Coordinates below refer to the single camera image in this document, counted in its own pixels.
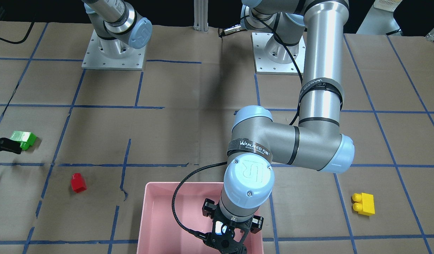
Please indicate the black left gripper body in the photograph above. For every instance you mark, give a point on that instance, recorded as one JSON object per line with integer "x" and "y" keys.
{"x": 208, "y": 208}

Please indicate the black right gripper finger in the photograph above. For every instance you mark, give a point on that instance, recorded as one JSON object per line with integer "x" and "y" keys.
{"x": 9, "y": 145}

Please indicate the green toy block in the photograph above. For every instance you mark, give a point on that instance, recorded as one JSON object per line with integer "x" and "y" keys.
{"x": 26, "y": 139}

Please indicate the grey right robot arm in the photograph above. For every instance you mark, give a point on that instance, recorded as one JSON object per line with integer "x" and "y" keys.
{"x": 120, "y": 29}

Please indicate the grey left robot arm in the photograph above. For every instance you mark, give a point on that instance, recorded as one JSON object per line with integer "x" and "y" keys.
{"x": 257, "y": 141}

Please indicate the red toy block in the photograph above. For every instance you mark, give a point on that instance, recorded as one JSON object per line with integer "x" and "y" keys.
{"x": 78, "y": 183}

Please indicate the yellow toy block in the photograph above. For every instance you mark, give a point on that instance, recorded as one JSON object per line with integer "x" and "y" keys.
{"x": 363, "y": 204}

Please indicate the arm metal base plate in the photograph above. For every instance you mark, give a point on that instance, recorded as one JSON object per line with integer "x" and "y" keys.
{"x": 113, "y": 55}
{"x": 271, "y": 58}

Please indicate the aluminium frame post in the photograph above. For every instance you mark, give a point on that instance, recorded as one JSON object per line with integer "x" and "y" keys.
{"x": 201, "y": 16}

